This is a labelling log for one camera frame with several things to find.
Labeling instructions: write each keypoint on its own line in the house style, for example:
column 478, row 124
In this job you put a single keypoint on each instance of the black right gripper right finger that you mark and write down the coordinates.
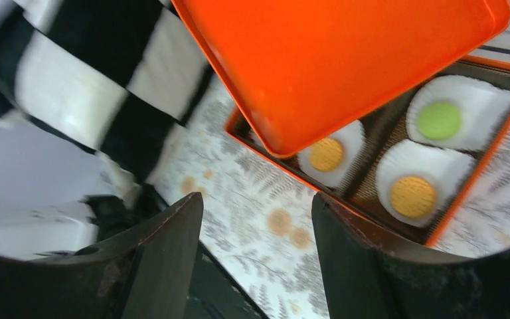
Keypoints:
column 370, row 272

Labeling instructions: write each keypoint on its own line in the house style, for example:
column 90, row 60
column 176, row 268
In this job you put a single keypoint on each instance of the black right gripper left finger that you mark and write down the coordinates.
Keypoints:
column 143, row 272

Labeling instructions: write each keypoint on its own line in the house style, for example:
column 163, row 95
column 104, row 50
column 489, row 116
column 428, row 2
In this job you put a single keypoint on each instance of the yellow cookie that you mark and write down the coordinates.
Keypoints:
column 412, row 197
column 326, row 154

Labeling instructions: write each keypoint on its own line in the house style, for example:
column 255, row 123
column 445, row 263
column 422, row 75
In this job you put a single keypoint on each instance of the orange cookie box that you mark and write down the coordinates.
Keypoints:
column 384, row 128

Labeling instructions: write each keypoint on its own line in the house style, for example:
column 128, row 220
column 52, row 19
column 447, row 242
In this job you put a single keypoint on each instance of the green cookie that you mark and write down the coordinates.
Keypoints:
column 439, row 121

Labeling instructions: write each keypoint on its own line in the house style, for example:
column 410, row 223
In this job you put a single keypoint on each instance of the orange box lid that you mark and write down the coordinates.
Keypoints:
column 299, row 70

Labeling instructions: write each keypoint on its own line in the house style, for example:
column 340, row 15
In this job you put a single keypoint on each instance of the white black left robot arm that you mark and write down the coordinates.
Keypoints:
column 63, row 230

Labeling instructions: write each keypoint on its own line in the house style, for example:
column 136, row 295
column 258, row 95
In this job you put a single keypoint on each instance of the white paper cookie liner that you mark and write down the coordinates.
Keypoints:
column 482, row 105
column 443, row 168
column 352, row 136

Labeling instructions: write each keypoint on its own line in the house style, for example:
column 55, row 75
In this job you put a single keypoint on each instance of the black white checkered blanket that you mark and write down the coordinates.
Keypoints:
column 118, row 79

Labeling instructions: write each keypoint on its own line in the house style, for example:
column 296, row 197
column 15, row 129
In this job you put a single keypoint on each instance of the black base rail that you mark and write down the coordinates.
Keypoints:
column 213, row 292

